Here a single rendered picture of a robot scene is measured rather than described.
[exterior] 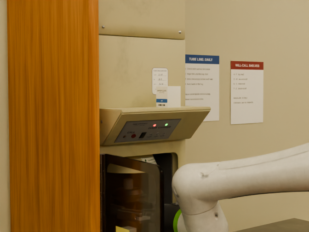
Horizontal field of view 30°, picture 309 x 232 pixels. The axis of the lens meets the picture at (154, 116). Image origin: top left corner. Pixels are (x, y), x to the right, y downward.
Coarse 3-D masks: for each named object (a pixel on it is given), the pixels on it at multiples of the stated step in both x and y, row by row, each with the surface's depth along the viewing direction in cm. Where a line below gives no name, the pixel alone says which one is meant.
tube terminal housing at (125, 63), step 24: (120, 48) 161; (144, 48) 167; (168, 48) 172; (120, 72) 162; (144, 72) 167; (168, 72) 172; (120, 96) 162; (144, 96) 167; (120, 144) 163; (144, 144) 168; (168, 144) 173
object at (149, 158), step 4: (132, 156) 170; (136, 156) 171; (140, 156) 171; (144, 156) 172; (148, 156) 173; (152, 156) 175; (140, 160) 171; (144, 160) 171; (148, 160) 172; (152, 160) 174
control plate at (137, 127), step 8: (152, 120) 158; (160, 120) 159; (168, 120) 161; (176, 120) 163; (128, 128) 155; (136, 128) 157; (144, 128) 159; (152, 128) 161; (160, 128) 163; (168, 128) 165; (120, 136) 156; (128, 136) 158; (136, 136) 160; (144, 136) 162; (152, 136) 164; (160, 136) 166; (168, 136) 168
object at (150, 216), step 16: (112, 160) 152; (128, 160) 144; (112, 176) 152; (128, 176) 144; (144, 176) 137; (160, 176) 131; (112, 192) 152; (128, 192) 144; (144, 192) 137; (160, 192) 131; (112, 208) 152; (128, 208) 145; (144, 208) 137; (160, 208) 131; (112, 224) 153; (128, 224) 145; (144, 224) 138; (160, 224) 132
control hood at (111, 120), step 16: (112, 112) 152; (128, 112) 150; (144, 112) 153; (160, 112) 157; (176, 112) 160; (192, 112) 164; (208, 112) 168; (112, 128) 152; (176, 128) 167; (192, 128) 171; (112, 144) 158
